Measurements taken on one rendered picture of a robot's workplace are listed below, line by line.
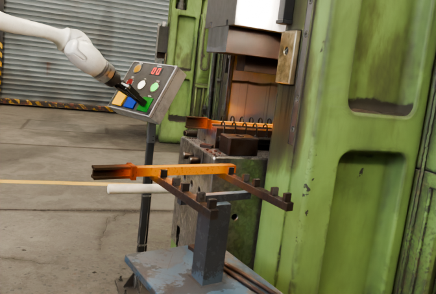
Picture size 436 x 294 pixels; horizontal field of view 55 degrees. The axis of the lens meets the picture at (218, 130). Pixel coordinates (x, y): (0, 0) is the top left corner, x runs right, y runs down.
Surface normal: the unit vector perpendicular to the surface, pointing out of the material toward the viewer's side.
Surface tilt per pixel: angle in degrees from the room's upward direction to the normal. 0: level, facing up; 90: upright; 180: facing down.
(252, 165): 90
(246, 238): 90
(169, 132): 90
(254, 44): 90
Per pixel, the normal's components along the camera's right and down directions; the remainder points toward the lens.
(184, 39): 0.17, 0.14
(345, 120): 0.37, 0.18
